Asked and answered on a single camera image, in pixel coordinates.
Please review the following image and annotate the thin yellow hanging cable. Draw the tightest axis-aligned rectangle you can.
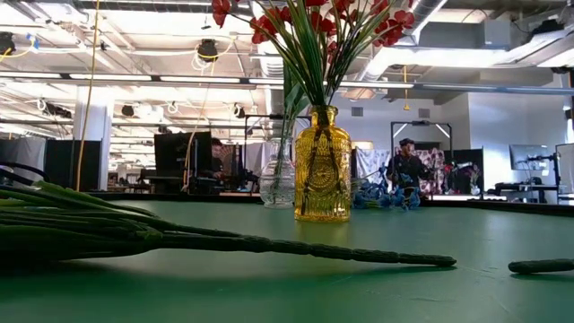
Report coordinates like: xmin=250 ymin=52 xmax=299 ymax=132
xmin=182 ymin=39 xmax=237 ymax=192

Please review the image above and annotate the black metal frame stand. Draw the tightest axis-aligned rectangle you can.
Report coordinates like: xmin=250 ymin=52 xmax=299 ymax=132
xmin=390 ymin=119 xmax=453 ymax=156

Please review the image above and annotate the amber glass vase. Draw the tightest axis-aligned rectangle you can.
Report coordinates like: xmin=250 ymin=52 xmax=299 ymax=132
xmin=294 ymin=105 xmax=352 ymax=223

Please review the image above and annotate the green table mat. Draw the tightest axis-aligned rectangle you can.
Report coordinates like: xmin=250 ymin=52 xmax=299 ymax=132
xmin=0 ymin=199 xmax=574 ymax=323

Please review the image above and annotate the seated person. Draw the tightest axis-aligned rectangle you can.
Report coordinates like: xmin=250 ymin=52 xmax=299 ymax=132
xmin=208 ymin=137 xmax=228 ymax=180

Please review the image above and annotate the grey rectangular air duct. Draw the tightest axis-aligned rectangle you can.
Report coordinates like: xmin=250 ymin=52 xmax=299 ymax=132
xmin=419 ymin=20 xmax=512 ymax=51

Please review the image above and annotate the white hanging cloth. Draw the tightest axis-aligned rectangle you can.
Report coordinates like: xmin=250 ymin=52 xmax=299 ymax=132
xmin=356 ymin=147 xmax=392 ymax=180

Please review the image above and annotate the blue artificial flower bunch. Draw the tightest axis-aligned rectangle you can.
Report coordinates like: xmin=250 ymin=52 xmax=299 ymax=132
xmin=0 ymin=179 xmax=457 ymax=270
xmin=508 ymin=258 xmax=574 ymax=275
xmin=352 ymin=165 xmax=422 ymax=211

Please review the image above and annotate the black computer monitor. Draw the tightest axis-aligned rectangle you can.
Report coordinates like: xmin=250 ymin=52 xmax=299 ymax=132
xmin=154 ymin=131 xmax=213 ymax=179

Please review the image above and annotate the black ceiling camera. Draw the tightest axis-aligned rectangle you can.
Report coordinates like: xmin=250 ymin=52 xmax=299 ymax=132
xmin=196 ymin=39 xmax=219 ymax=63

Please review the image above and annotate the black curved cable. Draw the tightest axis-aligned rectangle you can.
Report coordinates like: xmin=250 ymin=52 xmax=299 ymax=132
xmin=0 ymin=161 xmax=51 ymax=184

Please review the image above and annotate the floral patterned cloth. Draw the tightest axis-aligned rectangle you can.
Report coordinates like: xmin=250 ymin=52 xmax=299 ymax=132
xmin=414 ymin=149 xmax=446 ymax=195

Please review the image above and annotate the grey computer monitor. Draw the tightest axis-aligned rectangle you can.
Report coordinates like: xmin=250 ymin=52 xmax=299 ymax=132
xmin=509 ymin=144 xmax=550 ymax=172

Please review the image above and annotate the white pillar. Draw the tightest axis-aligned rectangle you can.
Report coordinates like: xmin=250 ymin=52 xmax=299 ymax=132
xmin=74 ymin=87 xmax=113 ymax=189

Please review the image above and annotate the clear textured glass vase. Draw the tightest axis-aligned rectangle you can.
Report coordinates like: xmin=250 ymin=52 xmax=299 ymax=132
xmin=259 ymin=136 xmax=297 ymax=210

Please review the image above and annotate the grey cloth partition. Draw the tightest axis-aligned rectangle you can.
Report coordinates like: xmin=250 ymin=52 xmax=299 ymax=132
xmin=0 ymin=136 xmax=46 ymax=180

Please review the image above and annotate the black partition panel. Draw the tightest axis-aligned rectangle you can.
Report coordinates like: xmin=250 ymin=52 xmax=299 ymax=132
xmin=44 ymin=139 xmax=102 ymax=190

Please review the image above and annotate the long ceiling light bar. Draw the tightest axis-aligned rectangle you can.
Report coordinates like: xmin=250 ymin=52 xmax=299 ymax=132
xmin=0 ymin=70 xmax=574 ymax=95

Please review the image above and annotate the yellow hanging pendant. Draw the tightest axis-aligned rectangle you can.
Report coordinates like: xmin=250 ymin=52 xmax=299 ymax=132
xmin=402 ymin=65 xmax=412 ymax=112

